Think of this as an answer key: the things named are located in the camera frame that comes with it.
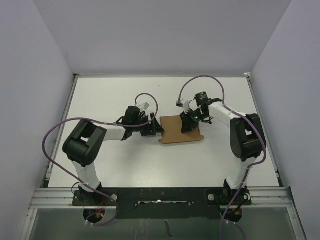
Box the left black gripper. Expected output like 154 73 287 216
131 112 164 136

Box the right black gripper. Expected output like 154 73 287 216
180 108 208 134

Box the brown cardboard box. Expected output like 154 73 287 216
159 115 205 145

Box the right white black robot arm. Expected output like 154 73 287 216
176 91 266 205

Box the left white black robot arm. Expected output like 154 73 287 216
62 106 165 206

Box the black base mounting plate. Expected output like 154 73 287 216
72 186 252 223

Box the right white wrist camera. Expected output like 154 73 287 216
176 99 190 113

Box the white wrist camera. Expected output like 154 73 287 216
135 102 150 112
176 99 190 113

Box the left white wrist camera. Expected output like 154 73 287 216
135 102 150 112

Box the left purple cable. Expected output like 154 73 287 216
41 93 160 227

